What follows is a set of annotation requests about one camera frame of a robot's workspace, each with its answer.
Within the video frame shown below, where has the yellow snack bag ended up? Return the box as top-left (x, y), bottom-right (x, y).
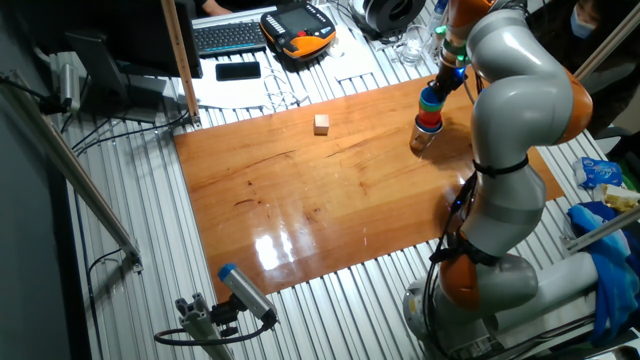
top-left (594, 183), bottom-right (640, 212)

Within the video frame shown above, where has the stainless steel cup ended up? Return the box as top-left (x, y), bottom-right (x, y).
top-left (409, 127), bottom-right (444, 153)

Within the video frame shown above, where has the aluminium profile bar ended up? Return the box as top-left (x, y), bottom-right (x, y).
top-left (562, 204), bottom-right (640, 254)

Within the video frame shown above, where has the black computer keyboard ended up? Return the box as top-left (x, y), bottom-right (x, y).
top-left (191, 5), bottom-right (278, 57)

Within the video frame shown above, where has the black round spool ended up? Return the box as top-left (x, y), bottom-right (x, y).
top-left (349, 0), bottom-right (427, 40)

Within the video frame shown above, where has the black power cable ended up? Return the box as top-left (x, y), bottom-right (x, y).
top-left (69, 109), bottom-right (191, 156)

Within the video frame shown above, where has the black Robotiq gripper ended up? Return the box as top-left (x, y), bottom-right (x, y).
top-left (428, 64), bottom-right (469, 96)

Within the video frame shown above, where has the clear bottle blue cap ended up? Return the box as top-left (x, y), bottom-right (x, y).
top-left (427, 0), bottom-right (450, 41)

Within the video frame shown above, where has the blue plastic bag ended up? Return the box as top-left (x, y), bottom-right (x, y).
top-left (572, 156), bottom-right (625, 190)

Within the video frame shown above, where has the white paper sheet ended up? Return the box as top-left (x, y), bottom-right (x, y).
top-left (319, 27), bottom-right (396, 84)
top-left (191, 58), bottom-right (301, 110)

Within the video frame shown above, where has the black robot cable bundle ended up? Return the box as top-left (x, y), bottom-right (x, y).
top-left (422, 74), bottom-right (531, 359)

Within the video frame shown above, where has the clear glass beaker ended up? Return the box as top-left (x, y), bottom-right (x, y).
top-left (398, 24), bottom-right (432, 67)

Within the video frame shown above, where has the person in dark jacket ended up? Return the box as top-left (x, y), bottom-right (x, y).
top-left (524, 0), bottom-right (640, 139)

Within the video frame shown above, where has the grey monitor stand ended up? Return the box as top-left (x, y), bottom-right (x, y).
top-left (64, 30), bottom-right (169, 125)

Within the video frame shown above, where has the white tube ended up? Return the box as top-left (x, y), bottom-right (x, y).
top-left (492, 251), bottom-right (600, 331)

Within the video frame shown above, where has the operator bare hand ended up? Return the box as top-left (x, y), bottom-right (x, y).
top-left (202, 0), bottom-right (234, 17)

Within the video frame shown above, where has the dark computer monitor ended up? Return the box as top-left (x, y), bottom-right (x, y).
top-left (13, 0), bottom-right (204, 80)

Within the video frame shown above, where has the aluminium camera mount profile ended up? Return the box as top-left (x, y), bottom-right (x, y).
top-left (174, 292), bottom-right (236, 360)

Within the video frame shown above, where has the wooden work board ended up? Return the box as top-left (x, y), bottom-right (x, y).
top-left (173, 64), bottom-right (566, 304)

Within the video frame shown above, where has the wooden frame post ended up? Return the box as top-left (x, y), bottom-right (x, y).
top-left (159, 0), bottom-right (202, 129)

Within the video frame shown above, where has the black smartphone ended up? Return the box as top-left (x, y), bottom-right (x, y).
top-left (215, 60), bottom-right (262, 82)

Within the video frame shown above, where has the silver cylindrical camera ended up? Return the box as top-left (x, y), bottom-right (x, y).
top-left (58, 62), bottom-right (82, 114)

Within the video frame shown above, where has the blue cloth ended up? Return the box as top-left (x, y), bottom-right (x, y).
top-left (567, 201), bottom-right (640, 347)

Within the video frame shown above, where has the black camera cable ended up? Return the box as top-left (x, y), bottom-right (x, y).
top-left (153, 319), bottom-right (279, 347)

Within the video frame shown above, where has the white charger cable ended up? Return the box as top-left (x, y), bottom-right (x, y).
top-left (259, 64), bottom-right (312, 112)

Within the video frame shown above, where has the orange black teach pendant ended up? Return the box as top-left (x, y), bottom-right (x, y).
top-left (259, 1), bottom-right (338, 60)

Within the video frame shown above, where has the aluminium frame beam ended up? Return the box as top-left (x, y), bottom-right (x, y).
top-left (574, 7), bottom-right (640, 81)
top-left (0, 69), bottom-right (144, 274)

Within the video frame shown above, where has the silver camera blue cap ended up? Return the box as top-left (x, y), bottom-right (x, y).
top-left (217, 262), bottom-right (279, 326)

